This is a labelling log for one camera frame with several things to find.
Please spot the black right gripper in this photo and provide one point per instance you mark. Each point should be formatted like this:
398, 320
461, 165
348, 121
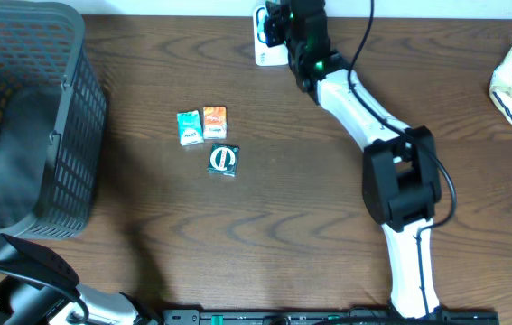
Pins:
269, 35

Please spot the orange tissue pack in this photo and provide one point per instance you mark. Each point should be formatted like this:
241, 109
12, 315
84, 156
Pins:
215, 124

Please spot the teal green tissue pack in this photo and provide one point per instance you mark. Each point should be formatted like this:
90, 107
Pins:
189, 127

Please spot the small green black box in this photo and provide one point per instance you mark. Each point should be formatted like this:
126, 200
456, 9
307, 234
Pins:
223, 159

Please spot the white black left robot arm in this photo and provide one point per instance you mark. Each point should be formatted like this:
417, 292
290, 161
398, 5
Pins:
37, 286

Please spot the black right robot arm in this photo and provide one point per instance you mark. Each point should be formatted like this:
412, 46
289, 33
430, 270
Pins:
400, 181

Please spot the grey plastic mesh basket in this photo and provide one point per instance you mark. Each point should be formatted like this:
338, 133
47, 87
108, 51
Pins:
52, 117

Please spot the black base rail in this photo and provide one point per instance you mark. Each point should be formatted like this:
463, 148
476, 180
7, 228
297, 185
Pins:
356, 316

